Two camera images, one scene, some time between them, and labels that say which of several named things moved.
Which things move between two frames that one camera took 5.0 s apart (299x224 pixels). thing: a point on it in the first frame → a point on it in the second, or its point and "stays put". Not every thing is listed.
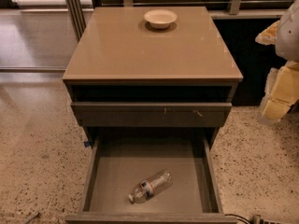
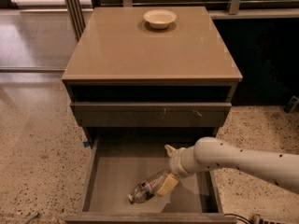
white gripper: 288,36 → 176,162
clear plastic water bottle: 154,185 stays put
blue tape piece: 87,144 stays put
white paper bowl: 160,19 stays put
